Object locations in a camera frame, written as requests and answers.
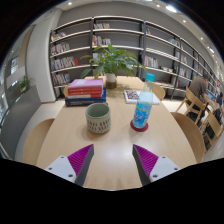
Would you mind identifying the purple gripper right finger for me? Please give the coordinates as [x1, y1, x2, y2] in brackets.
[132, 144, 180, 186]

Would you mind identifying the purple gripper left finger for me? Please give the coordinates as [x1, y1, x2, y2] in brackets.
[45, 144, 94, 186]

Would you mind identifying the clear water bottle blue label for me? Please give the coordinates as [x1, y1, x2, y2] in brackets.
[133, 73, 154, 128]

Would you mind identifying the red round coaster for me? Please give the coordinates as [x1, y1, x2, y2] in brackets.
[130, 120, 149, 132]

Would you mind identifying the near left wooden chair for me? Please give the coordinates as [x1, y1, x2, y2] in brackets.
[23, 118, 54, 165]

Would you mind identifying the near right wooden chair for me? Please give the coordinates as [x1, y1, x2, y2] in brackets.
[172, 112, 204, 163]

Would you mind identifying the grey patterned ceramic cup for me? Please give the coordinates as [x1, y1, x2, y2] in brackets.
[85, 103, 111, 134]

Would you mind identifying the dark blue bottom book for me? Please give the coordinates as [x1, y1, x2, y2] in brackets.
[65, 88, 106, 107]

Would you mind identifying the wooden chair right foreground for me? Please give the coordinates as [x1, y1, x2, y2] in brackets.
[200, 112, 224, 151]

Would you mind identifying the wooden chair behind person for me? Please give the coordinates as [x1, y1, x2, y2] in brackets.
[177, 88, 205, 124]

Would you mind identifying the open magazine on table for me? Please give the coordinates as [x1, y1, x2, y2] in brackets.
[124, 90, 160, 105]

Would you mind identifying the red middle book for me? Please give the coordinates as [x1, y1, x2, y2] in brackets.
[68, 87, 103, 98]

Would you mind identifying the far right wooden chair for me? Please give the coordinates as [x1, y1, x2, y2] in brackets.
[153, 84, 166, 100]

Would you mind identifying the far left wooden chair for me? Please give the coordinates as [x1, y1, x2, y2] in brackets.
[63, 85, 68, 97]

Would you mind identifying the pink top book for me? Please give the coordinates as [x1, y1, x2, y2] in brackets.
[68, 79, 103, 89]

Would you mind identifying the seated person brown shirt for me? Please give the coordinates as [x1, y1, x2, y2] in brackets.
[185, 73, 211, 123]

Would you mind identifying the small plant at window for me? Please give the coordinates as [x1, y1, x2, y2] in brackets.
[19, 76, 34, 93]

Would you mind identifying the large grey bookshelf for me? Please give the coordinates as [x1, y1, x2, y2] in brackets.
[49, 16, 218, 98]

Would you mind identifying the green potted plant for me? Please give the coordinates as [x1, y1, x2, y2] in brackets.
[80, 44, 146, 89]

